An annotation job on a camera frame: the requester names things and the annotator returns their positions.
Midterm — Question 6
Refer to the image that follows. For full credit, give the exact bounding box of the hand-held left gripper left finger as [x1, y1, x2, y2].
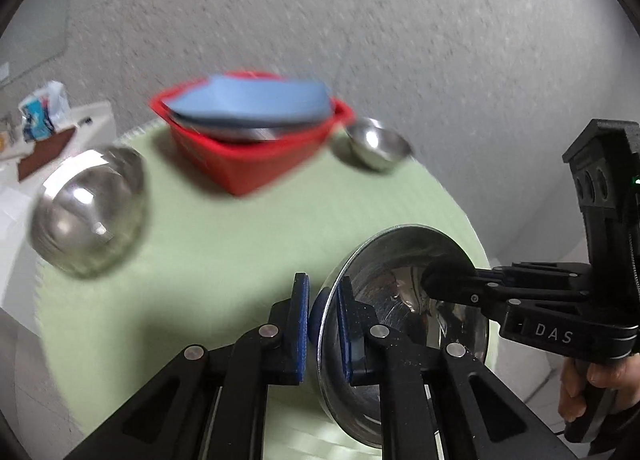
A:
[65, 272, 311, 460]

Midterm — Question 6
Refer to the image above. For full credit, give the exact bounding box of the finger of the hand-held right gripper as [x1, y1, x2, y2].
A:
[423, 260, 592, 309]

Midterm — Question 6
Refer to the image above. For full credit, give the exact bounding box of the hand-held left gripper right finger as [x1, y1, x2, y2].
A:
[338, 277, 576, 460]

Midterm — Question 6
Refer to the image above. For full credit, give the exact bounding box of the large shallow steel bowl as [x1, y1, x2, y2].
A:
[315, 226, 490, 448]

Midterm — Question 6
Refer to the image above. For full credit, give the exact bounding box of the red plastic basket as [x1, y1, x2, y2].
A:
[149, 70, 357, 197]

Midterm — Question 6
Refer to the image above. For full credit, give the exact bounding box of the person's right hand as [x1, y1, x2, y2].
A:
[558, 355, 640, 422]

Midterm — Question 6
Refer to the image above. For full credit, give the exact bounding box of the green table mat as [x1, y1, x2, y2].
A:
[36, 119, 502, 460]

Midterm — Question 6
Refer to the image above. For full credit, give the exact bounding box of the small steel bowl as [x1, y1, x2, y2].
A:
[332, 118, 416, 172]

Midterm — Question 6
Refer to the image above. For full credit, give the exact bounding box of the blue plate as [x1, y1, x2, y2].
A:
[169, 74, 334, 129]

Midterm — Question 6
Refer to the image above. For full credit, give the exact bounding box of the deep steel bowl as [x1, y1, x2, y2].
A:
[30, 146, 151, 279]

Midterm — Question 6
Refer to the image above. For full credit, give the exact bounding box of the white side cabinet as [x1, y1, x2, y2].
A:
[0, 100, 117, 323]

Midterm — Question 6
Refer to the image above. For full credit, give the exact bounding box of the brown notebook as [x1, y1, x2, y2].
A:
[17, 129, 77, 181]

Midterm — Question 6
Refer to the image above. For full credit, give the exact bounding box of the blue and white packet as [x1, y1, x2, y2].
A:
[19, 80, 70, 141]

